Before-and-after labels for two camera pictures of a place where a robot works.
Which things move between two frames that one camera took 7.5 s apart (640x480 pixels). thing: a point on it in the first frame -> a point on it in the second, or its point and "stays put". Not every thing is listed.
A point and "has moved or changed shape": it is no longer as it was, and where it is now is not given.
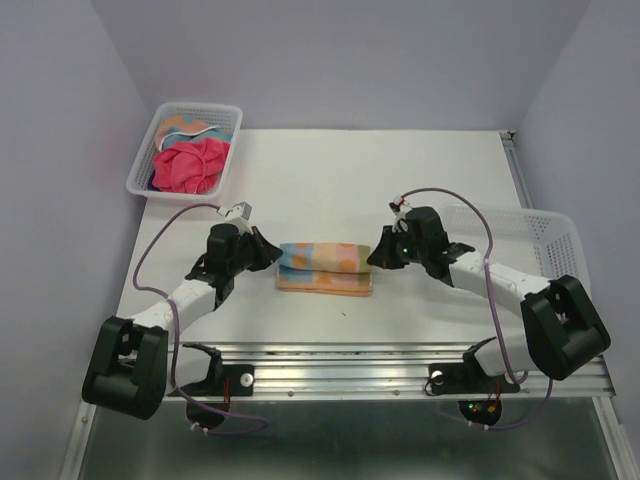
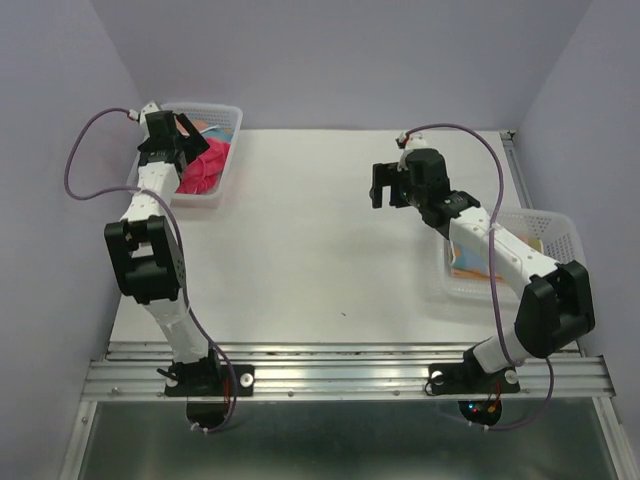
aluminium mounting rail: x=371 y=371 stays put
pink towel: x=191 y=167 stays put
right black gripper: x=382 y=255 -> x=386 y=174
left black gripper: x=267 y=251 -> x=195 y=143
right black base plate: x=467 y=377 stays put
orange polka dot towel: x=338 y=269 has moved or changed shape
